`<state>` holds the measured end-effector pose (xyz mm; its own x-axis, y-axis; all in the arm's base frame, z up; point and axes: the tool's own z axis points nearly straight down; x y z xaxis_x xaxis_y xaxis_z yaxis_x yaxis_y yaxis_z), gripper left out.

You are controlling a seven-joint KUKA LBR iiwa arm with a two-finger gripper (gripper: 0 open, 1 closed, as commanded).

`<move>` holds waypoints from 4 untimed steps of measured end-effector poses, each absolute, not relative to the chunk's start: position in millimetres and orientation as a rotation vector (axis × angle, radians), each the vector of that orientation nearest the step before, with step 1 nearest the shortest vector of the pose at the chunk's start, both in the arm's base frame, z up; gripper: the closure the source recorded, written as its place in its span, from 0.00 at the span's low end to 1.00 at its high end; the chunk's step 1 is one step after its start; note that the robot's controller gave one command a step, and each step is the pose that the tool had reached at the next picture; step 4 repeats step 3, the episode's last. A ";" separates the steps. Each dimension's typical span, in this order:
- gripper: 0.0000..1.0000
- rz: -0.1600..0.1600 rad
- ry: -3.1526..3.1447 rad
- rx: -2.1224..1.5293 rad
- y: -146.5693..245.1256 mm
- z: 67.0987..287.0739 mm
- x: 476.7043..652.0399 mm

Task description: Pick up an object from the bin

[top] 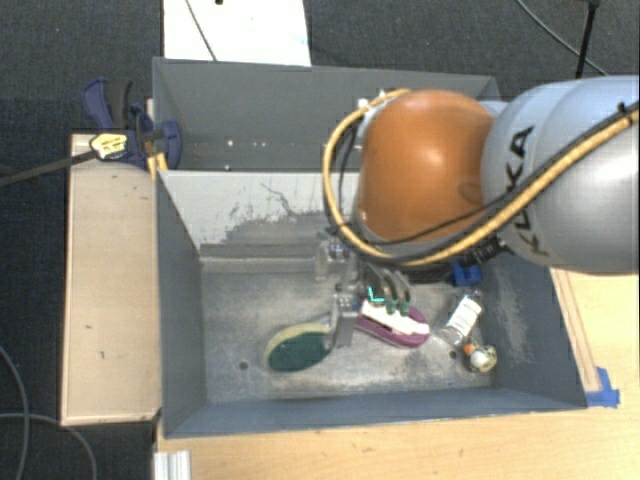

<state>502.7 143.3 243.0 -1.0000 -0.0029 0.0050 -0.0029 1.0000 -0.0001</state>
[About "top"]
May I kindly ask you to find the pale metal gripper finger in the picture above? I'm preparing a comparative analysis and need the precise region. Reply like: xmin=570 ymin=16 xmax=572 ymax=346
xmin=329 ymin=292 xmax=359 ymax=350
xmin=314 ymin=237 xmax=348 ymax=283

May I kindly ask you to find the small white and orange toy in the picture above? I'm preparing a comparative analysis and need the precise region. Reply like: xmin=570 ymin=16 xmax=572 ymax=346
xmin=460 ymin=341 xmax=499 ymax=374

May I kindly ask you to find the blue plastic block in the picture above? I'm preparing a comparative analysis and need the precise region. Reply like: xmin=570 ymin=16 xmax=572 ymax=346
xmin=451 ymin=259 xmax=483 ymax=288

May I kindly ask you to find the pale wood board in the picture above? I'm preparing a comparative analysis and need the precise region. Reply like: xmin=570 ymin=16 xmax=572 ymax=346
xmin=59 ymin=132 xmax=164 ymax=427

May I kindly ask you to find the grey metal bin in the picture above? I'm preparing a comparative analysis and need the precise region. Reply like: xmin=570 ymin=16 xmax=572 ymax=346
xmin=151 ymin=56 xmax=589 ymax=440

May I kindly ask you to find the green and yellow oval sponge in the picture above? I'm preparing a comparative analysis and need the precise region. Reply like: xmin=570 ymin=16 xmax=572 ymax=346
xmin=263 ymin=322 xmax=333 ymax=374

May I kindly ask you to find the purple and white brush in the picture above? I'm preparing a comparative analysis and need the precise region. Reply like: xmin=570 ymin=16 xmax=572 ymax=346
xmin=355 ymin=299 xmax=432 ymax=350

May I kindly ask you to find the clear plastic bottle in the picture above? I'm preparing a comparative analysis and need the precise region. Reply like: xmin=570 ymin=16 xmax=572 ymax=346
xmin=434 ymin=291 xmax=485 ymax=348

